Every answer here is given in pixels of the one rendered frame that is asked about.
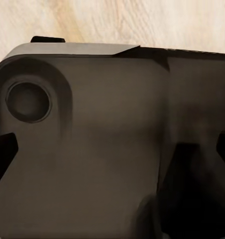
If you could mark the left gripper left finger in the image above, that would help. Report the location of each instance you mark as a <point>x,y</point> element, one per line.
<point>8,151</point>

